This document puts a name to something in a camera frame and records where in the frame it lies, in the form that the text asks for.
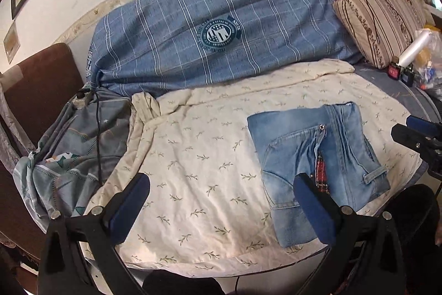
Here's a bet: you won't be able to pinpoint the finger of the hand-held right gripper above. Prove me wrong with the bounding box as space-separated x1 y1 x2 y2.
391 124 438 158
406 114 442 137

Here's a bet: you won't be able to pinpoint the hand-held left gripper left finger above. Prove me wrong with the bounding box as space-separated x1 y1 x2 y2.
37 173 151 295

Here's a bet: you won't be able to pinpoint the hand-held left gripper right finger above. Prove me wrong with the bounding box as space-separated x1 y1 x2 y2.
293 173 405 295

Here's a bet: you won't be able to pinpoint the blue denim pants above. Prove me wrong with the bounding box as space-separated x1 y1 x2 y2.
246 101 391 249

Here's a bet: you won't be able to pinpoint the small dark bottles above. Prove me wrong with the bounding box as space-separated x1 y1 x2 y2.
401 66 415 87

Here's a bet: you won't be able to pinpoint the clear plastic bag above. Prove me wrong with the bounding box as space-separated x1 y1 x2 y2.
412 25 442 92

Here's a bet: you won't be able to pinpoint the grey printed bed sheet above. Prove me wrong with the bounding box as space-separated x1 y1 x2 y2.
355 61 442 126

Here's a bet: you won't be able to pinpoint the cream leaf-print bed sheet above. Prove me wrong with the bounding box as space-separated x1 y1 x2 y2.
83 58 424 272

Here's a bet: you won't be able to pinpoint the white plastic roll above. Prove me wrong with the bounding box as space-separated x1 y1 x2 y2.
398 29 433 66

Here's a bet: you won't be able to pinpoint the crumpled grey printed cloth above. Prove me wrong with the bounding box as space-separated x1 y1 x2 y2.
13 87 134 234

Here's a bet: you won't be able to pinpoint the person's left leg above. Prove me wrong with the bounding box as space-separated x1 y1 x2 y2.
143 268 226 295

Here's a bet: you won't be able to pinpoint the brown striped pillow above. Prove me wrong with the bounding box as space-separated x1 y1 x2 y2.
333 0 428 70

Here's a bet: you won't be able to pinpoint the brown headboard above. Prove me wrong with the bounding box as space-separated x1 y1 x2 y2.
0 42 82 263

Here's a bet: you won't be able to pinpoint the silvery grey cloth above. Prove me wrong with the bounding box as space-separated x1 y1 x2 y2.
0 78 23 175

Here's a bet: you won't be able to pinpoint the blue plaid duvet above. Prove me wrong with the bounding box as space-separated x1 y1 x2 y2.
85 0 364 99

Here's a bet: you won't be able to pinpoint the black adapter cable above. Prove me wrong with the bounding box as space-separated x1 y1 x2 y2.
77 87 105 186

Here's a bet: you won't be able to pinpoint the small wall card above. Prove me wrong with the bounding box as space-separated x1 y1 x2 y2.
2 21 21 65

